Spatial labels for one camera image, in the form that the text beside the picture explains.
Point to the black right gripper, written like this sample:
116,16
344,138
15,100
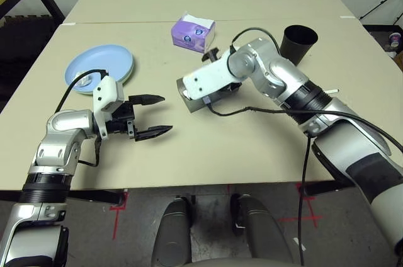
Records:
233,87

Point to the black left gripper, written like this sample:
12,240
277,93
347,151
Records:
124,122

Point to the grey glasses case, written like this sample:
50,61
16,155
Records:
196,105

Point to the blue plastic plate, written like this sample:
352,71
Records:
100,62

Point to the white tissue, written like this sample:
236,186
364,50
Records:
84,80

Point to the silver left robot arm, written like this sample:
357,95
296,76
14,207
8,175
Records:
63,122

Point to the purple tissue pack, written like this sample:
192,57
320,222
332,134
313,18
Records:
189,32

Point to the green plastic plate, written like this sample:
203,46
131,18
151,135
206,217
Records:
130,75

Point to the black plastic cup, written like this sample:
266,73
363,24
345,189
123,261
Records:
299,43

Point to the black table base bar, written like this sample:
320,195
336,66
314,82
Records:
324,189
97,197

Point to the grey robot left leg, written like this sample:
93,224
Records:
171,232

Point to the grey robot leg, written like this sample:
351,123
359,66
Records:
261,232
171,232

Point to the white tape strip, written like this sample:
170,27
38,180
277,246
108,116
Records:
347,17
69,23

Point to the small white rod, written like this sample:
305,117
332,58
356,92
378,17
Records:
333,91

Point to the black foam floor mat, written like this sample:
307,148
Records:
25,43

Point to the grey robot right leg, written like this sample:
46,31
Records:
261,232

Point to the black tripod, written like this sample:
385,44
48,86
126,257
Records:
378,5

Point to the small purple white cup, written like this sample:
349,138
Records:
394,39

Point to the brown cardboard box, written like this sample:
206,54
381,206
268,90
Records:
399,62

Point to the white floor strip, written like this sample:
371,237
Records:
299,244

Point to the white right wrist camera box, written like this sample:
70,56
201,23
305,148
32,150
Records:
207,79

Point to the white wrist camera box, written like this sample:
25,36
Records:
207,79
107,90

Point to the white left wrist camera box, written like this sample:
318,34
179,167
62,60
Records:
107,90

